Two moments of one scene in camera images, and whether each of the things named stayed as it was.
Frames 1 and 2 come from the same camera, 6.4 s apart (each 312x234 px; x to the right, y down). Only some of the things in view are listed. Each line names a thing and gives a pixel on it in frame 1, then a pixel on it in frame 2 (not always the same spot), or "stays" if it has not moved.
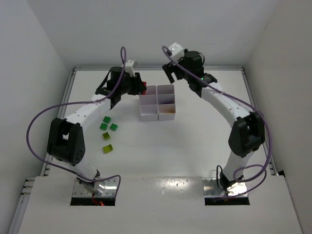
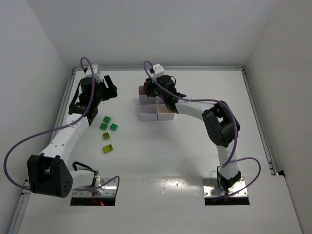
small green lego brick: (107, 119) stays
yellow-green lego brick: (106, 135) stays
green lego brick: (103, 126) stays
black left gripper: (137, 84) to (105, 87)
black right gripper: (170, 67) to (150, 87)
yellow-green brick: (107, 148) stays
